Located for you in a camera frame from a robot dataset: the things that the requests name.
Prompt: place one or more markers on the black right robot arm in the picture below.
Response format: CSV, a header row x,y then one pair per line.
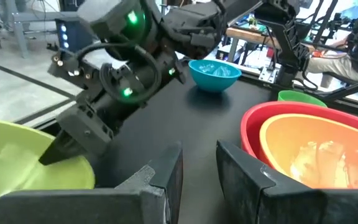
x,y
191,21

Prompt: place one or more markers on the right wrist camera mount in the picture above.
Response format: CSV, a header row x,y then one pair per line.
x,y
70,70

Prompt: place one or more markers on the black background robot arm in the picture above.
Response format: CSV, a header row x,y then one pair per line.
x,y
286,40

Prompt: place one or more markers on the computer tower with blue lights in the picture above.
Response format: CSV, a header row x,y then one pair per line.
x,y
73,37

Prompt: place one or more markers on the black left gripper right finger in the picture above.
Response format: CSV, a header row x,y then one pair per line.
x,y
291,205

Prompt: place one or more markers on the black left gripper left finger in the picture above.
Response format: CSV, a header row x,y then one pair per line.
x,y
73,205

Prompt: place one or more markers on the lime green plastic bowl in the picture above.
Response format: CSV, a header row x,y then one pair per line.
x,y
5,155

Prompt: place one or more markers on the wooden background table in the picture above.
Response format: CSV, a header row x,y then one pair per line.
x,y
250,35

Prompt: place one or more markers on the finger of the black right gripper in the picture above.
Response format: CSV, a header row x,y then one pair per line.
x,y
82,130

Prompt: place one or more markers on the person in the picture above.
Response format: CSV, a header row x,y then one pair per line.
x,y
346,65

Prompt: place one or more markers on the small green plastic bowl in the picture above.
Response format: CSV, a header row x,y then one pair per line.
x,y
291,97

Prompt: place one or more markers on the orange plastic bowl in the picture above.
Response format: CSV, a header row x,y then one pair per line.
x,y
291,140

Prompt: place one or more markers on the grey metal table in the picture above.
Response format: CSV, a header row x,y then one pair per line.
x,y
26,18

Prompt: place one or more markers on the blue plastic bowl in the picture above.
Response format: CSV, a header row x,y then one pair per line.
x,y
213,82

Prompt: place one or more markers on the large red plastic bowl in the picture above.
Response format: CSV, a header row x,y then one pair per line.
x,y
250,124

